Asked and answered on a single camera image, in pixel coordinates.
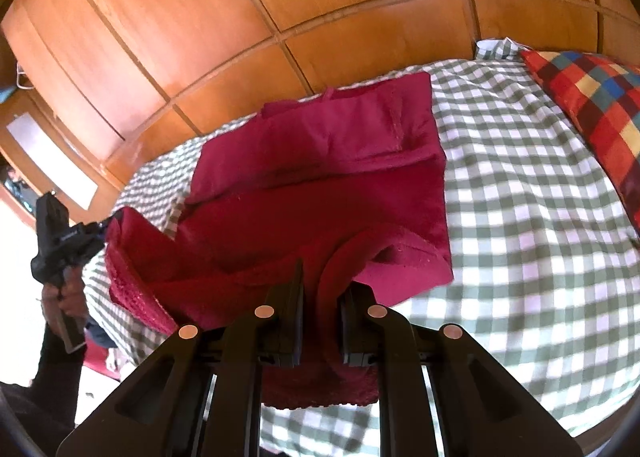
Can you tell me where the wooden panelled wardrobe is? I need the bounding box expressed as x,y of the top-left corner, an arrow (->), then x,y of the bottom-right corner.
0,0 -> 640,198

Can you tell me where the white framed panel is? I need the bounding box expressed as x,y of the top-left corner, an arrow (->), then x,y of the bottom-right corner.
6,115 -> 99,210

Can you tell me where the person's left hand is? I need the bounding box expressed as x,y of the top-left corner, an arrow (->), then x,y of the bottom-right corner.
40,264 -> 90,354

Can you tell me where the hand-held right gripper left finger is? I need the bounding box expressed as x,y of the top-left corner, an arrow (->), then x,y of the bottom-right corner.
56,259 -> 306,457

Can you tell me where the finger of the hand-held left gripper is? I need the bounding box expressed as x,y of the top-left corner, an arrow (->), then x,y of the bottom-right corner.
82,208 -> 126,244

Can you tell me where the dark red velvet blanket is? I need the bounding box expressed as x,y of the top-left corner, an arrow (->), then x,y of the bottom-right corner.
104,71 -> 455,410

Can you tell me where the person's left forearm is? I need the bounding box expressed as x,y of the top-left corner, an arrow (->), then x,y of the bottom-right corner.
0,322 -> 86,443

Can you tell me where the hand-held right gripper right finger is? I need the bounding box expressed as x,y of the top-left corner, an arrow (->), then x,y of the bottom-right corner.
337,282 -> 583,457

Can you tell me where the red plaid pillow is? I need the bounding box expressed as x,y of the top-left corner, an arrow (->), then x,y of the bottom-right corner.
519,51 -> 640,238

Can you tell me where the green white checked bedsheet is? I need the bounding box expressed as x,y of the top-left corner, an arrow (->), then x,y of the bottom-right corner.
82,39 -> 640,457

